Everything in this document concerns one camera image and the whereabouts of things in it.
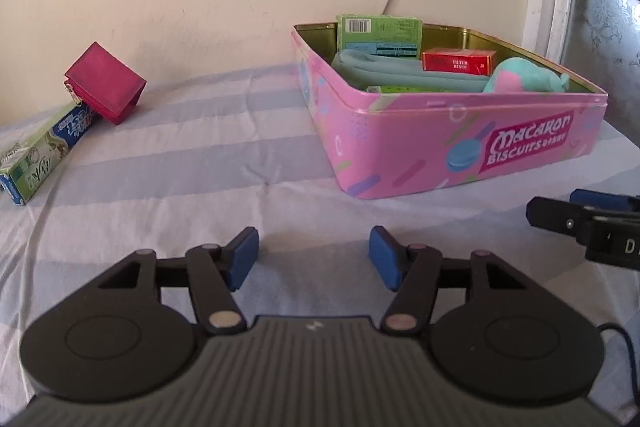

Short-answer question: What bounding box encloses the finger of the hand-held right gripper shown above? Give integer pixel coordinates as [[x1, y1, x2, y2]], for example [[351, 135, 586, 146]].
[[526, 196, 596, 238], [570, 188, 640, 214]]

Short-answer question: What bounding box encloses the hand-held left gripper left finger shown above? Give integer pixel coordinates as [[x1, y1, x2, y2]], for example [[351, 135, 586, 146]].
[[94, 227, 260, 336]]

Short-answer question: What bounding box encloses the green and blue milk carton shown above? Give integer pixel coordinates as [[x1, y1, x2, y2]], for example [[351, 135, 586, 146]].
[[0, 101, 101, 206]]

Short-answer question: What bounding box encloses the magenta wallet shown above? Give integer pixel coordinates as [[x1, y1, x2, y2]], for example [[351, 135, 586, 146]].
[[64, 42, 148, 126]]

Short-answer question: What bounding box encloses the striped light blue bedsheet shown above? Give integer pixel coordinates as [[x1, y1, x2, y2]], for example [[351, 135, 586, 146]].
[[0, 62, 640, 427]]

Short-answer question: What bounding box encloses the red cardboard box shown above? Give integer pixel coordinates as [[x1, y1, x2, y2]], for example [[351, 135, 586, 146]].
[[421, 48, 497, 75]]

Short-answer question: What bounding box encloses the pink biscuit tin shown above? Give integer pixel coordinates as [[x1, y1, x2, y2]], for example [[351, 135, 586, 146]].
[[291, 22, 609, 200]]

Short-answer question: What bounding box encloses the green plastic packet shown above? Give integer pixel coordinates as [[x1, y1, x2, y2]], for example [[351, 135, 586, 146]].
[[366, 85, 453, 94]]

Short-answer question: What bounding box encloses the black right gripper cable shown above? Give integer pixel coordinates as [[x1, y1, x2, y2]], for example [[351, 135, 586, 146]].
[[597, 323, 640, 360]]

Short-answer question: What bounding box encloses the grey-blue fabric pouch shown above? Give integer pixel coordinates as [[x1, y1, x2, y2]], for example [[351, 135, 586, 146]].
[[331, 49, 493, 94]]

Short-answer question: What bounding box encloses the patterned window glass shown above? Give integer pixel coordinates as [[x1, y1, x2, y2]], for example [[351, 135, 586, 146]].
[[570, 0, 640, 148]]

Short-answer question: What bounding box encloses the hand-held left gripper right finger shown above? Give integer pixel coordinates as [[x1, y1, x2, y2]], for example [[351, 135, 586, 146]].
[[369, 226, 537, 334]]

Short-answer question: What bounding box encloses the teal plush toy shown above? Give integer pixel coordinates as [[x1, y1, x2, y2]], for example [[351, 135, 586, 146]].
[[482, 58, 571, 95]]

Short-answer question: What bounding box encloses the green cardboard box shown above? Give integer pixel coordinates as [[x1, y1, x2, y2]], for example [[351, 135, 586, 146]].
[[336, 14, 423, 58]]

